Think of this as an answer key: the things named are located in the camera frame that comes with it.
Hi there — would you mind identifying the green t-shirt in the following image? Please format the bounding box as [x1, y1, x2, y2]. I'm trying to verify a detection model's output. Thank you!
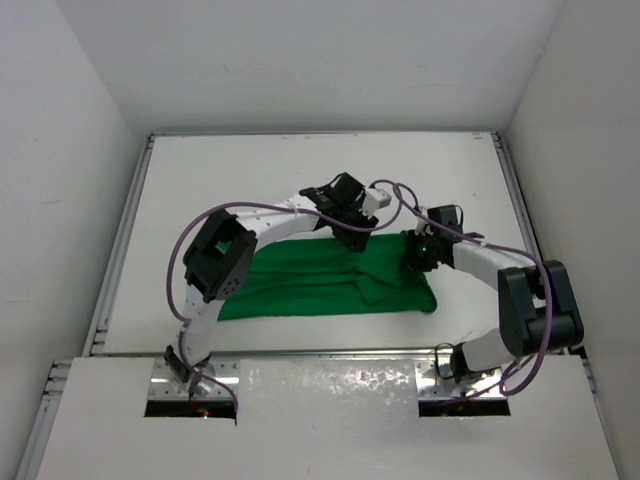
[218, 233, 438, 321]

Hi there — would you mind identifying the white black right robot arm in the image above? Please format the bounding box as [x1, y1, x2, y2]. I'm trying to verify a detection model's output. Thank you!
[401, 204, 585, 383]

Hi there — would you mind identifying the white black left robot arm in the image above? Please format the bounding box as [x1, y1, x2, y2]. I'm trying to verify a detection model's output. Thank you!
[164, 173, 391, 384]

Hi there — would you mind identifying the white front cover panel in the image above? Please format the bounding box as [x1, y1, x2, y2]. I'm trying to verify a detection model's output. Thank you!
[38, 356, 617, 479]

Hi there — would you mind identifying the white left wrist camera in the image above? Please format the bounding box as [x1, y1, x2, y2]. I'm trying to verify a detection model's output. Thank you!
[361, 187, 391, 217]

